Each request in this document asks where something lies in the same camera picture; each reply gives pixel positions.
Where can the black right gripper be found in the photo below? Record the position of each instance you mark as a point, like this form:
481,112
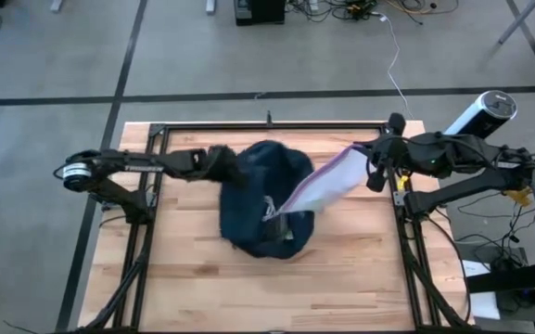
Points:
390,150

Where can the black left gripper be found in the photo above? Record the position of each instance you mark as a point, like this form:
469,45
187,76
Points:
223,164

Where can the navy blue backpack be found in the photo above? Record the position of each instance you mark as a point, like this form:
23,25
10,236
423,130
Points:
258,185

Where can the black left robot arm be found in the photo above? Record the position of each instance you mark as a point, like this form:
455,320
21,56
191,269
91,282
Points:
118,169

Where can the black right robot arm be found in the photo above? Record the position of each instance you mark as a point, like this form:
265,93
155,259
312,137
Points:
471,171

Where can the yellow tag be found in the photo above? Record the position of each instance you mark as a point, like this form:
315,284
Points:
403,182

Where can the black white cylindrical tower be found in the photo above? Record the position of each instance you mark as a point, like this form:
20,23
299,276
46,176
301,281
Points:
482,113

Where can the black computer tower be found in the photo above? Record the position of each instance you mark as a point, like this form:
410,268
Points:
260,11

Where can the white furniture foot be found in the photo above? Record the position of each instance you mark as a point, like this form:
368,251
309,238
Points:
56,5
210,6

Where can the yellow clamp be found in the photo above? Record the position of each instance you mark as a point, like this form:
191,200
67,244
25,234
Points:
522,196

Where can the white paper sheet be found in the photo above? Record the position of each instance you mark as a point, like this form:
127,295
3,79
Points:
480,306

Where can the grey table leg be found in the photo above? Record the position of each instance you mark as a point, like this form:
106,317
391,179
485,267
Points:
519,21

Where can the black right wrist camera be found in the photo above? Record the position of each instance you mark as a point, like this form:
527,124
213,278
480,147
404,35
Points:
376,182

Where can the black aluminium table frame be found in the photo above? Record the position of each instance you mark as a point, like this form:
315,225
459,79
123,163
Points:
271,126

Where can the black camera post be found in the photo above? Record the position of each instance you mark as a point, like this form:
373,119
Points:
270,118

